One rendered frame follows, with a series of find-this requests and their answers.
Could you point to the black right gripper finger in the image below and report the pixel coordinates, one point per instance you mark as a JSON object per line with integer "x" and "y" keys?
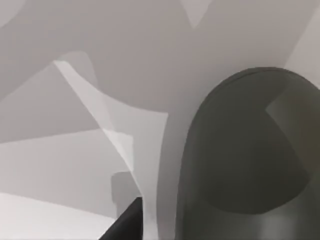
{"x": 131, "y": 222}

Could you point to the dark grey cup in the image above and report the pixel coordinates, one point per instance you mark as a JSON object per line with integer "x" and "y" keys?
{"x": 245, "y": 160}

